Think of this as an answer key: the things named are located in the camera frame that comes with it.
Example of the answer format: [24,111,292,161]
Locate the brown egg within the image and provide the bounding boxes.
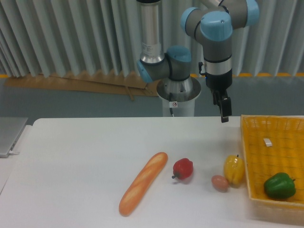
[211,175,229,192]

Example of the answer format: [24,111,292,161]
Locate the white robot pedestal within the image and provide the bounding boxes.
[156,76,201,117]

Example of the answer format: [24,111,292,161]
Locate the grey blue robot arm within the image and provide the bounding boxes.
[137,0,259,123]

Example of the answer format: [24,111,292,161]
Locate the red bell pepper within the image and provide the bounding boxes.
[172,158,193,180]

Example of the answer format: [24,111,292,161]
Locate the yellow woven basket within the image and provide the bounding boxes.
[240,115,304,211]

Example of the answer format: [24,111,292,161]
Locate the baguette bread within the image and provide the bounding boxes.
[118,152,168,217]

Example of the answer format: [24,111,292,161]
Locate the brown cardboard sheet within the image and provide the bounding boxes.
[5,70,157,101]

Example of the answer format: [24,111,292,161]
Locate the green bell pepper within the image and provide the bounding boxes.
[264,172,296,199]

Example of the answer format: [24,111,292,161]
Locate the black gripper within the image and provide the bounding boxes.
[205,71,232,123]

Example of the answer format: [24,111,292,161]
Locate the white tag in basket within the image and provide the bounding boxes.
[263,138,273,147]

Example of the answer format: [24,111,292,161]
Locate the yellow bell pepper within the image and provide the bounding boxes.
[223,154,245,186]

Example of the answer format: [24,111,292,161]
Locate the silver laptop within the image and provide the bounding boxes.
[0,117,28,158]

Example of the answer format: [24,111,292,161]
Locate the black cable on pedestal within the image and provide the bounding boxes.
[169,93,175,117]

